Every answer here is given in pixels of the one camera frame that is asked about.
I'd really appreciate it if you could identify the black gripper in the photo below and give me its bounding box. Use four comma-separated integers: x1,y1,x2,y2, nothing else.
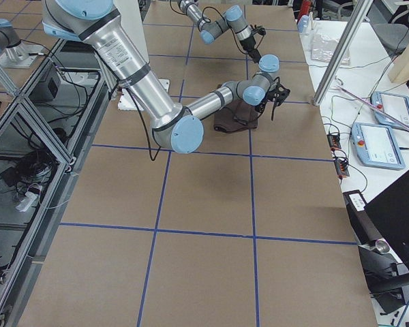
239,25,266,63
255,80,290,121

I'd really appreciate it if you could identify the brown t-shirt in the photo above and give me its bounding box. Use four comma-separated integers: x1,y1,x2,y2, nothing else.
213,95,259,134

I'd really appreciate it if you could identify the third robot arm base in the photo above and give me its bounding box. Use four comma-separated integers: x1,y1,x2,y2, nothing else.
0,18,44,68

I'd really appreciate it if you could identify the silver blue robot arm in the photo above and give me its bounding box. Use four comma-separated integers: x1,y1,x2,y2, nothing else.
42,1,290,153
177,1,266,63

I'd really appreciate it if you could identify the silver foil bag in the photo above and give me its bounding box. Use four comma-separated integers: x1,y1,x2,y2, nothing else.
310,33,339,63

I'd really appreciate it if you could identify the white reacher grabber tool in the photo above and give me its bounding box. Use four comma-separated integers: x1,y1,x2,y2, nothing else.
336,82,409,132

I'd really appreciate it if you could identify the near blue teach pendant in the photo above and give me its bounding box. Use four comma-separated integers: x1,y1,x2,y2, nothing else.
351,123,406,170

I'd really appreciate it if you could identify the blue teach pendant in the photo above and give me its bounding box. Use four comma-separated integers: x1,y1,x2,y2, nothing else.
351,123,406,170
371,91,409,126

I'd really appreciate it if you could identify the far blue teach pendant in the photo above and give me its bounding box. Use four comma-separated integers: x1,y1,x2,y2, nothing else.
371,91,409,126

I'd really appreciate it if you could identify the wooden plank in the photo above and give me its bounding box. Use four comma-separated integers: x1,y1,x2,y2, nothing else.
388,44,409,83

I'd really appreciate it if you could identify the black box with label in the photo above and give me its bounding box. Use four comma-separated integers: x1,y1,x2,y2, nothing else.
343,190,390,254

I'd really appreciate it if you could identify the black monitor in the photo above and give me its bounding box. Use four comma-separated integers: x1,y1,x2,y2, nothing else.
365,170,409,270

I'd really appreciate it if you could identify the white power strip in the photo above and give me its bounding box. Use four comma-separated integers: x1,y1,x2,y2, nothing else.
16,191,39,212

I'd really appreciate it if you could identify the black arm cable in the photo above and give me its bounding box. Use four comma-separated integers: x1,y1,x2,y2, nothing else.
129,91,260,161
200,5,246,55

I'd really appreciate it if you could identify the aluminium frame post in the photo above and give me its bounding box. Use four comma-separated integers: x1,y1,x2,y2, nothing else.
313,0,374,106

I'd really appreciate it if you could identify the aluminium frame rack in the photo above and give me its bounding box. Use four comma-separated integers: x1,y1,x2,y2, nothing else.
0,41,109,326

